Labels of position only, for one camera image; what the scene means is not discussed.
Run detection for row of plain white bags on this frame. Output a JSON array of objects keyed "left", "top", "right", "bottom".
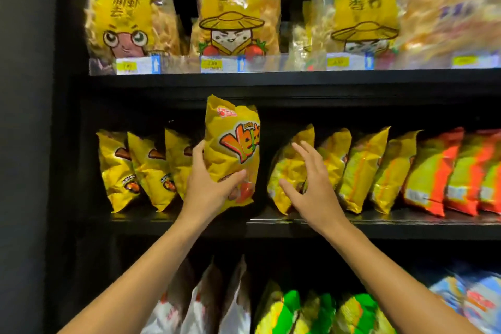
[{"left": 141, "top": 255, "right": 252, "bottom": 334}]

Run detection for person's right hand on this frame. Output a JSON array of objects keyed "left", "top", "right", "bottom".
[{"left": 279, "top": 140, "right": 349, "bottom": 237}]

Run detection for person's left forearm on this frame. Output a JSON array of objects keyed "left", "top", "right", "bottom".
[{"left": 58, "top": 216, "right": 208, "bottom": 334}]

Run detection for person's left hand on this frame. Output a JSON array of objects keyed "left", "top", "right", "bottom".
[{"left": 178, "top": 139, "right": 248, "bottom": 225}]

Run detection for large clear chip bags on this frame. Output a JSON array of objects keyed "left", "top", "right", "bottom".
[{"left": 85, "top": 0, "right": 501, "bottom": 76}]

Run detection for orange puffed snack bag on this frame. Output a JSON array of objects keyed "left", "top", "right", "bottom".
[
  {"left": 446, "top": 130, "right": 501, "bottom": 217},
  {"left": 479, "top": 159, "right": 501, "bottom": 215},
  {"left": 401, "top": 128, "right": 465, "bottom": 217}
]

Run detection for person's right forearm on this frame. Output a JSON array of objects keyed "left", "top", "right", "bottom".
[{"left": 325, "top": 220, "right": 482, "bottom": 334}]

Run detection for black metal shelf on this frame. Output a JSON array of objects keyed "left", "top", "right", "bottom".
[{"left": 47, "top": 0, "right": 501, "bottom": 334}]

